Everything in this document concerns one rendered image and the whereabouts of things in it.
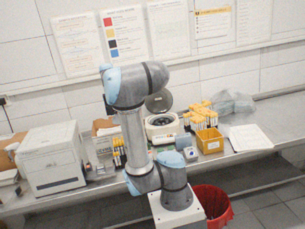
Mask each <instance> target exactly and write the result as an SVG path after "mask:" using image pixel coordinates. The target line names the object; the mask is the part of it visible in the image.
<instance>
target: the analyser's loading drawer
mask: <svg viewBox="0 0 305 229"><path fill-rule="evenodd" d="M100 171H102V172H100ZM114 173H115V175H116V169H115V164H114V163H113V166H111V167H107V168H105V164H104V165H103V167H101V168H97V166H95V170H92V171H89V172H84V173H83V175H84V178H85V180H91V179H94V178H99V177H103V176H107V175H110V174H114Z"/></svg>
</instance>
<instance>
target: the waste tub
mask: <svg viewBox="0 0 305 229"><path fill-rule="evenodd" d="M195 132H196V142H197V146H198V148H199V150H200V151H201V152H202V154H203V155H208V154H212V153H217V152H221V151H224V136H223V135H222V134H221V133H220V131H219V130H217V129H216V128H215V127H214V128H210V129H205V130H198V131H195Z"/></svg>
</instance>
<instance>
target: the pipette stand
mask: <svg viewBox="0 0 305 229"><path fill-rule="evenodd" d="M174 139H175V148H176V150H177V152H178V153H181V152H183V150H184V148H187V147H191V146H192V139H191V134H190V133H189V132H188V133H184V134H183V136H182V134H179V135H174Z"/></svg>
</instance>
